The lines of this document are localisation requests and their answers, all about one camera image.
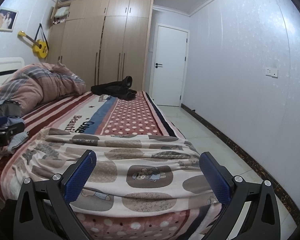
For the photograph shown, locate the beige bear print pants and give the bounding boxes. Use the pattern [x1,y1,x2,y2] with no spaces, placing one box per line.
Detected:
[13,128,221,217]

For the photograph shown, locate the black clothing pile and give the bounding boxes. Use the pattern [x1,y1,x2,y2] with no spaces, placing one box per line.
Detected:
[90,76,137,101]

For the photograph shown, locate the folded clothes pile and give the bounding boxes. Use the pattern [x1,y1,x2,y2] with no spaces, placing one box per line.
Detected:
[0,100,29,155]

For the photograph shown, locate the pink striped quilt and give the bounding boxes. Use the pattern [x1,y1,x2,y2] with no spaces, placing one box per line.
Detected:
[0,63,87,115]

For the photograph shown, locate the white headboard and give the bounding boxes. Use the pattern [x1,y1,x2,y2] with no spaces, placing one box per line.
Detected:
[0,57,25,85]

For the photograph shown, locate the striped fleece bed blanket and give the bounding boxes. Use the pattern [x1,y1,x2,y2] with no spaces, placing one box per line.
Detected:
[0,92,222,239]

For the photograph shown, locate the yellow ukulele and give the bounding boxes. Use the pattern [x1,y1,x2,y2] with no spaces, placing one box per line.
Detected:
[18,23,49,59]

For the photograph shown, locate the beige wooden wardrobe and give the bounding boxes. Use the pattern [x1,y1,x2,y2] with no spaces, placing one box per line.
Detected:
[46,0,154,90]

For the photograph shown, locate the white door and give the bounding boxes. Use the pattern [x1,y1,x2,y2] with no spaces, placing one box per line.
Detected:
[149,24,189,107]

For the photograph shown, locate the framed wall photo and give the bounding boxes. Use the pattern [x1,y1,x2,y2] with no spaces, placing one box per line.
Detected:
[0,8,18,32]

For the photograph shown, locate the white wall switch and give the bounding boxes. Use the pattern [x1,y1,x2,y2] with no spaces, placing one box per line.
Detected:
[266,68,279,78]

